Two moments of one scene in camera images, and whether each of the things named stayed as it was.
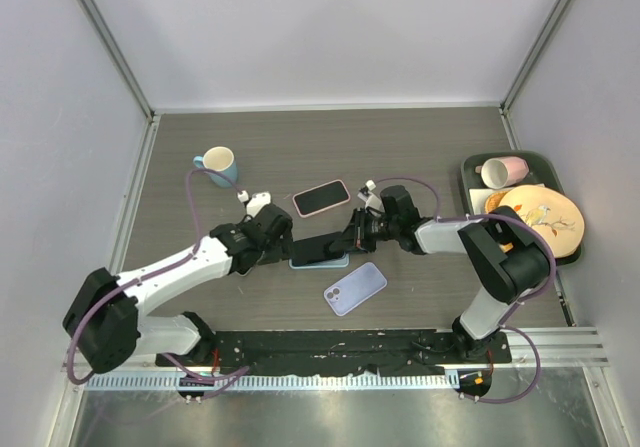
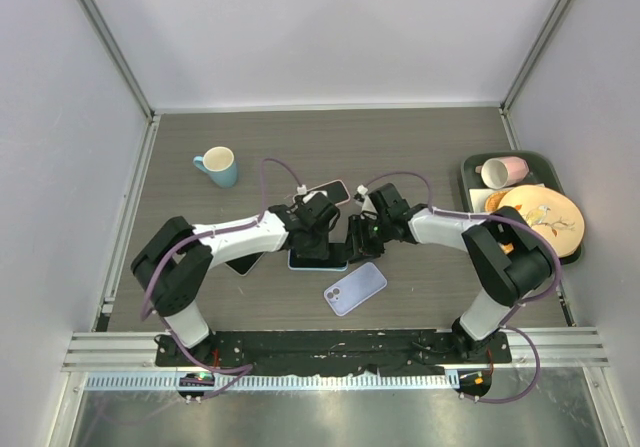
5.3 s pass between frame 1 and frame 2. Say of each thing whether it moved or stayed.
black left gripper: moved
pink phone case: stayed
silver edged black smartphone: stayed
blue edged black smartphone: stayed
